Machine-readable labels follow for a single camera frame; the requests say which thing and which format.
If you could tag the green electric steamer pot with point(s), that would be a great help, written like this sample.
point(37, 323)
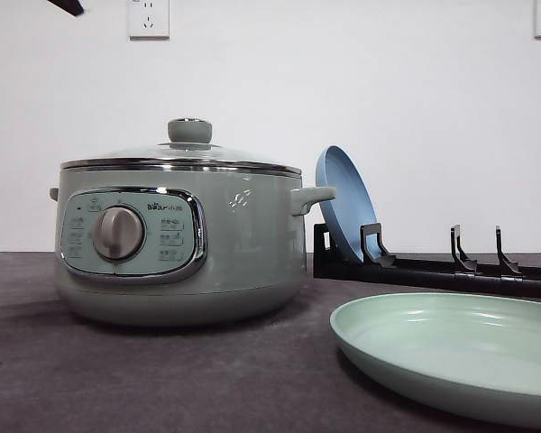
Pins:
point(182, 248)

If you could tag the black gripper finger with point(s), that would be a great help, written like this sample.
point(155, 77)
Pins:
point(71, 6)

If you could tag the black plate rack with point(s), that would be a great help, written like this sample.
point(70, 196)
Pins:
point(457, 272)

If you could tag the glass steamer lid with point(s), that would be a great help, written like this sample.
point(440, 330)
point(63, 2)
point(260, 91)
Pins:
point(189, 148)

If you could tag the blue plate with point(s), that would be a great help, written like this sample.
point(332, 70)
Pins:
point(352, 206)

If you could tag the green plate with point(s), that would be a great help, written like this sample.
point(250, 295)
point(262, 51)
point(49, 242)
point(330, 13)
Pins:
point(479, 355)

